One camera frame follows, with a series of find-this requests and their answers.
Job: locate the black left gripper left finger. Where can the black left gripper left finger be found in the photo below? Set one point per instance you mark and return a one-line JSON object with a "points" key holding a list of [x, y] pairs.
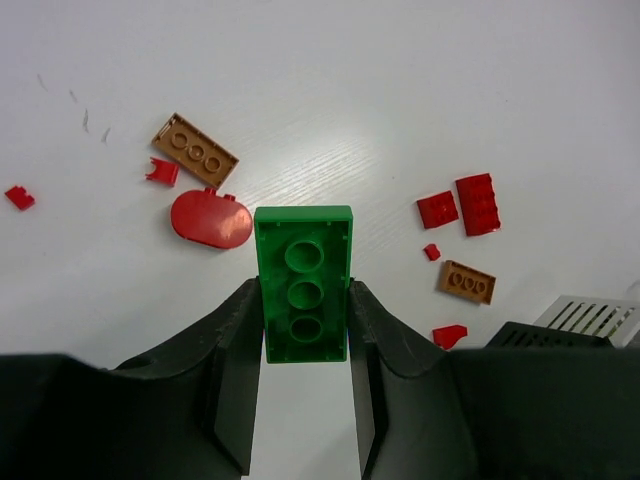
{"points": [[184, 409]]}

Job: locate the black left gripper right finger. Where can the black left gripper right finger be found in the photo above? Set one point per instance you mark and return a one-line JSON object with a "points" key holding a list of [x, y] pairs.
{"points": [[490, 413]]}

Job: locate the green long lego brick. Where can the green long lego brick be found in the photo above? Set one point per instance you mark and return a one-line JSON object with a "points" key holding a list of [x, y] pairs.
{"points": [[304, 260]]}

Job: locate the orange brown lego brick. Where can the orange brown lego brick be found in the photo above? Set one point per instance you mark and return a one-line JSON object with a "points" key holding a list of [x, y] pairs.
{"points": [[185, 144]]}

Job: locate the red slope lego piece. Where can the red slope lego piece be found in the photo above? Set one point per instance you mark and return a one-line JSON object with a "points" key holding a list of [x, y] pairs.
{"points": [[447, 337]]}

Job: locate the black bin right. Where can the black bin right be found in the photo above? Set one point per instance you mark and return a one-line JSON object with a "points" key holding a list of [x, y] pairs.
{"points": [[523, 336]]}

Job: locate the tiny red lego stud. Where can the tiny red lego stud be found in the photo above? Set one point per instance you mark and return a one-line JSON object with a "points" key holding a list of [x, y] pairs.
{"points": [[432, 252]]}

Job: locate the red round lego piece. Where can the red round lego piece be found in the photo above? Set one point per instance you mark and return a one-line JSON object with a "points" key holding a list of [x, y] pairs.
{"points": [[215, 221]]}

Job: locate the red square lego brick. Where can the red square lego brick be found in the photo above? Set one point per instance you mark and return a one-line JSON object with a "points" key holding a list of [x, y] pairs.
{"points": [[437, 210]]}

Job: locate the white bin far right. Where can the white bin far right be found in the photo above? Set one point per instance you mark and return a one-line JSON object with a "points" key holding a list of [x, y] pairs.
{"points": [[615, 320]]}

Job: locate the red rectangular lego brick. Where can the red rectangular lego brick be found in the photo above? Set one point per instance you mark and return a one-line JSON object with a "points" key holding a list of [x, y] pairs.
{"points": [[478, 204]]}

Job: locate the small red lego cluster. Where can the small red lego cluster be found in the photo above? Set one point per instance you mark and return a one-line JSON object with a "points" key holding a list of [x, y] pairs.
{"points": [[163, 172]]}

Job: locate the tiny red lego far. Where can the tiny red lego far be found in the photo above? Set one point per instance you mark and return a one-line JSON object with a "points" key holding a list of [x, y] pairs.
{"points": [[20, 198]]}

